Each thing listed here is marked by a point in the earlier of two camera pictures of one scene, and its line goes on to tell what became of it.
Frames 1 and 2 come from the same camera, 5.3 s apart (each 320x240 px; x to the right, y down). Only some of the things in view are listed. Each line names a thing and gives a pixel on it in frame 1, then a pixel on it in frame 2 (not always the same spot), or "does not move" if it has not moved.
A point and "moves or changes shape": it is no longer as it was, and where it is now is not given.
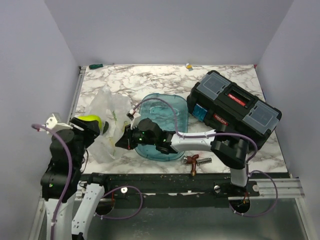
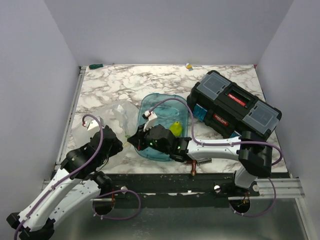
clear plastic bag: (114, 109) moves or changes shape
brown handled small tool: (192, 160) does not move
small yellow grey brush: (189, 66) does not move
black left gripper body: (86, 137) -> (116, 148)
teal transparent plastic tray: (171, 112) does not move
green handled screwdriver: (91, 66) does not move
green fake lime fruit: (91, 118) -> (176, 128)
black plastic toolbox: (218, 102) does not move
